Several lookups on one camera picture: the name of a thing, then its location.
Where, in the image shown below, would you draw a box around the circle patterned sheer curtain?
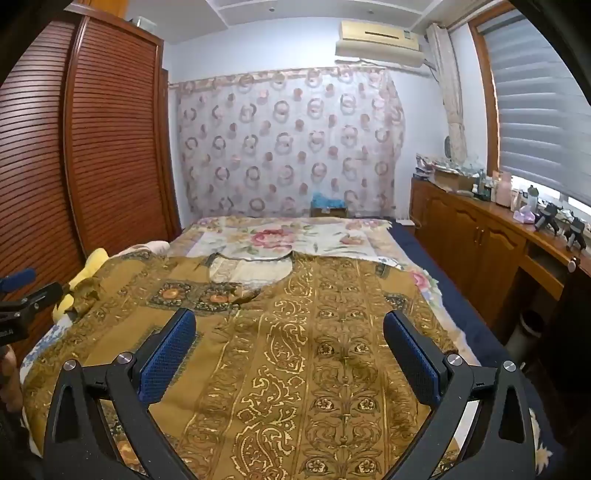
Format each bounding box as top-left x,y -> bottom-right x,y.
168,65 -> 408,220

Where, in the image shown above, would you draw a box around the pink bottle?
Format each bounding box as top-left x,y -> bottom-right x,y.
496,172 -> 513,206

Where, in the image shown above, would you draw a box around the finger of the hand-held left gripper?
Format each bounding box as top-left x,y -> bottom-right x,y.
9,282 -> 64,320
0,269 -> 37,294

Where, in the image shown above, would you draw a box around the wall air conditioner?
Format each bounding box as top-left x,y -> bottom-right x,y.
335,19 -> 426,69

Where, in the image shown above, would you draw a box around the navy bed sheet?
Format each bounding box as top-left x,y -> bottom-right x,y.
390,220 -> 571,480

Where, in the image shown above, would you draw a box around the grey window blind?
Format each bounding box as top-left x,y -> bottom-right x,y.
475,16 -> 591,197

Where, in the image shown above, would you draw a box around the pile of papers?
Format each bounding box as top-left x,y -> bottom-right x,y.
414,153 -> 445,179

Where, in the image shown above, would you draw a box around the wooden window frame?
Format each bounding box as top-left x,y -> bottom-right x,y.
468,21 -> 503,175

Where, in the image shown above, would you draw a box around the blue floral white blanket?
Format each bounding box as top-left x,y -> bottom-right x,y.
18,318 -> 75,370

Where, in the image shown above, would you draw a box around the tied beige curtain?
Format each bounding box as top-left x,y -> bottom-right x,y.
426,23 -> 468,165

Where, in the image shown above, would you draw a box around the yellow plush toy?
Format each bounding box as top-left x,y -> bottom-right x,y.
52,248 -> 110,322

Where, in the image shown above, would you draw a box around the grey waste bin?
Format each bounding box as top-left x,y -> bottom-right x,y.
505,310 -> 546,357

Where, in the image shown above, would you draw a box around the long wooden cabinet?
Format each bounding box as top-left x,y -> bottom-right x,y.
410,178 -> 591,334

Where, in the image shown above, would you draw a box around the mustard patterned garment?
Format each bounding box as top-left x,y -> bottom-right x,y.
21,251 -> 462,480

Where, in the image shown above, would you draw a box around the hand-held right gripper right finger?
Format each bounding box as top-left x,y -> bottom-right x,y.
382,310 -> 548,480

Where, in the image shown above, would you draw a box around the floral bedspread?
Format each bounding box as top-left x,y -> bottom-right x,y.
166,216 -> 483,370

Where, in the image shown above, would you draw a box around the flat cardboard box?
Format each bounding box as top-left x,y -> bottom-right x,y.
434,170 -> 474,193

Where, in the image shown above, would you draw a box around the wooden louvred wardrobe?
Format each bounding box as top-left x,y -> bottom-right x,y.
0,11 -> 184,370

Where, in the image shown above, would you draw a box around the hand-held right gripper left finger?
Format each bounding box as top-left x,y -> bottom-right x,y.
43,307 -> 199,480

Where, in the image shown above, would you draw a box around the beige cloth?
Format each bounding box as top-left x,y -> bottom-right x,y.
115,240 -> 171,260

